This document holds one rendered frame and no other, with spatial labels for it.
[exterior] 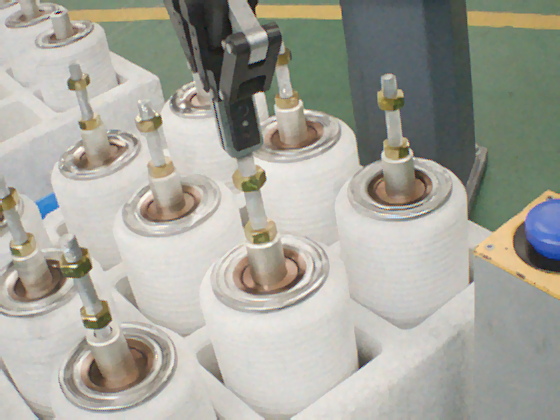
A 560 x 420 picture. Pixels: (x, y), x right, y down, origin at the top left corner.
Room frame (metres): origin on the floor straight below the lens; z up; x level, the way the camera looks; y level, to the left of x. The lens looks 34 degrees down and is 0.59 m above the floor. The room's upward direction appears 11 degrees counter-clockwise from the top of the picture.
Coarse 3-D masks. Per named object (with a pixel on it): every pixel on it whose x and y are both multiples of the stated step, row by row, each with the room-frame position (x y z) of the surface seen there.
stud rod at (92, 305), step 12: (60, 240) 0.36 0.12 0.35; (72, 240) 0.36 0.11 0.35; (72, 252) 0.36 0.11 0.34; (84, 276) 0.36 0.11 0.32; (84, 288) 0.36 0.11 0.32; (84, 300) 0.36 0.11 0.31; (96, 300) 0.36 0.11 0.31; (96, 312) 0.36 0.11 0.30; (108, 324) 0.37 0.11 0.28; (96, 336) 0.36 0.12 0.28
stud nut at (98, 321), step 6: (102, 300) 0.37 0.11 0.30; (102, 306) 0.37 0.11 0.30; (108, 306) 0.37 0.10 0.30; (84, 312) 0.36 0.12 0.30; (102, 312) 0.36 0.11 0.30; (108, 312) 0.36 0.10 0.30; (84, 318) 0.36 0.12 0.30; (90, 318) 0.36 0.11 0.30; (96, 318) 0.36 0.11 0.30; (102, 318) 0.36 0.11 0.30; (108, 318) 0.36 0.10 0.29; (84, 324) 0.36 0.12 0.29; (90, 324) 0.36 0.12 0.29; (96, 324) 0.36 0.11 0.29; (102, 324) 0.36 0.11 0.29
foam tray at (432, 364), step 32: (64, 224) 0.65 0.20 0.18; (128, 288) 0.55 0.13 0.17; (128, 320) 0.49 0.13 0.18; (384, 320) 0.44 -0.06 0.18; (448, 320) 0.42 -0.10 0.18; (384, 352) 0.41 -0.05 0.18; (416, 352) 0.40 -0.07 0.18; (448, 352) 0.41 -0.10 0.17; (0, 384) 0.44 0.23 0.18; (224, 384) 0.45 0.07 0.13; (352, 384) 0.38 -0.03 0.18; (384, 384) 0.38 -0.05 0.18; (416, 384) 0.39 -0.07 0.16; (448, 384) 0.41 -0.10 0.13; (0, 416) 0.41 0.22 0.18; (32, 416) 0.40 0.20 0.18; (224, 416) 0.38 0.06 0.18; (256, 416) 0.37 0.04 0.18; (320, 416) 0.36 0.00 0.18; (352, 416) 0.36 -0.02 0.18; (384, 416) 0.37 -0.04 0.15; (416, 416) 0.39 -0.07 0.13; (448, 416) 0.41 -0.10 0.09
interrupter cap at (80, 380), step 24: (144, 336) 0.39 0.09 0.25; (168, 336) 0.38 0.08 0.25; (72, 360) 0.37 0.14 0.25; (144, 360) 0.37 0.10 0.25; (168, 360) 0.36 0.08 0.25; (72, 384) 0.35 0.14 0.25; (96, 384) 0.35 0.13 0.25; (120, 384) 0.35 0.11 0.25; (144, 384) 0.34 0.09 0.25; (96, 408) 0.33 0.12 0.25; (120, 408) 0.33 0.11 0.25
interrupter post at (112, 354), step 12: (108, 336) 0.36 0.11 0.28; (120, 336) 0.36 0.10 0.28; (96, 348) 0.35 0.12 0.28; (108, 348) 0.35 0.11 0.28; (120, 348) 0.36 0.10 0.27; (96, 360) 0.36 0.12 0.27; (108, 360) 0.35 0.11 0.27; (120, 360) 0.36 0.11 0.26; (132, 360) 0.36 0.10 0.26; (108, 372) 0.35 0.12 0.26; (120, 372) 0.35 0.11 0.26
